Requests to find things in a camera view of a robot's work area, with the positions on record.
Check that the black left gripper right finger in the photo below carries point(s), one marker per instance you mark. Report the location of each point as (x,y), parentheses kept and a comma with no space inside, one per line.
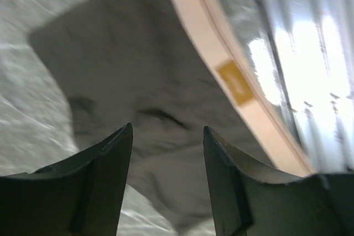
(251,198)

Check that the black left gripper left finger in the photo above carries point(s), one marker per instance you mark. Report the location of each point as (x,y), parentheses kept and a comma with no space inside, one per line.
(80,195)

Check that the dark grey boxer briefs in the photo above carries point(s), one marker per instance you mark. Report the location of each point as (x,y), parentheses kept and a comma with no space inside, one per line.
(130,61)

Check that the aluminium table edge rail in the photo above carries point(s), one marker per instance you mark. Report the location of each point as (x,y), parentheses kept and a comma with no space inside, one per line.
(312,41)

